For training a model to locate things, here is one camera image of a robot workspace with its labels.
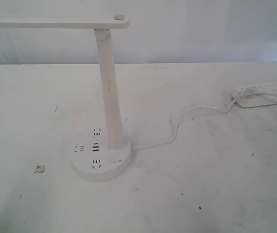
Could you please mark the white backdrop curtain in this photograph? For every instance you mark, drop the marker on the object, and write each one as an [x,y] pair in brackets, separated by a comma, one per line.
[161,31]

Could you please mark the white desk lamp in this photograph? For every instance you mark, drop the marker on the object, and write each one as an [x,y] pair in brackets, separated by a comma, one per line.
[102,152]

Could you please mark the small torn paper scrap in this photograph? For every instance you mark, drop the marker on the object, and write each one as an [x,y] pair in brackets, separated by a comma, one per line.
[40,169]

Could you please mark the white power strip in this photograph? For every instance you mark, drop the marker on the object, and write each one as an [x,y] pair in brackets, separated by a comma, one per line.
[269,96]

